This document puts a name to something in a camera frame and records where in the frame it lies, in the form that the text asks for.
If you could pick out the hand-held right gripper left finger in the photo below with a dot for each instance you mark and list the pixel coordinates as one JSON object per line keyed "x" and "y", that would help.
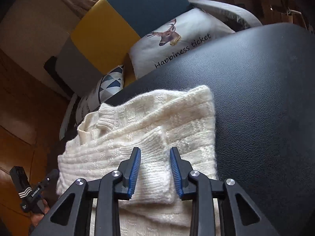
{"x": 134, "y": 174}

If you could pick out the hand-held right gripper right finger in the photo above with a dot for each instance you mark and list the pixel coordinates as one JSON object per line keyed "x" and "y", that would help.
{"x": 177, "y": 174}

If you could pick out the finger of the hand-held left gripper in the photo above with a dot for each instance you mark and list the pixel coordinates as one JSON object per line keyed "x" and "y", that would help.
{"x": 49, "y": 176}

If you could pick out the cream knit sweater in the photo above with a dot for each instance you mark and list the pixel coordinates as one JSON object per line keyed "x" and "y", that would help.
{"x": 147, "y": 118}

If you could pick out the person's left hand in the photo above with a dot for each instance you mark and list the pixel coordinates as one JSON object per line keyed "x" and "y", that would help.
{"x": 38, "y": 217}

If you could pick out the triangle print pillow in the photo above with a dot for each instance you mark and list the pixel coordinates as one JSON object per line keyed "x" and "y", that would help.
{"x": 108, "y": 83}

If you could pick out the grey yellow blue sofa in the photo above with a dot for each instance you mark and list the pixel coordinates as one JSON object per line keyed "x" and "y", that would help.
{"x": 110, "y": 29}

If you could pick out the deer print pillow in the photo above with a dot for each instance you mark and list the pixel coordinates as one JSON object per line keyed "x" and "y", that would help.
{"x": 196, "y": 24}

